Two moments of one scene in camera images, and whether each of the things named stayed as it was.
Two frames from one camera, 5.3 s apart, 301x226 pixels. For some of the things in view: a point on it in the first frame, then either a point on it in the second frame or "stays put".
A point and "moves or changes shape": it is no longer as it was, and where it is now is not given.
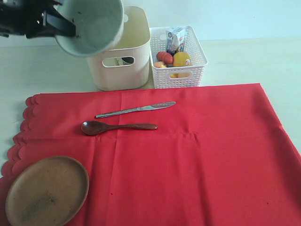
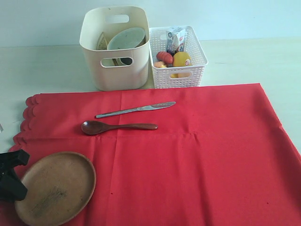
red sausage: x=165 y=57 stays put
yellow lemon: x=179 y=58 stays put
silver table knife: x=151 y=107 stays put
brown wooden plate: x=48 y=191 moves or changes shape
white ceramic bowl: x=99 y=26 → x=128 y=38
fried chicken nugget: x=158 y=64 stays put
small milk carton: x=175 y=39 stays put
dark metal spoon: x=94 y=127 stays put
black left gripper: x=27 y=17 → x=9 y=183
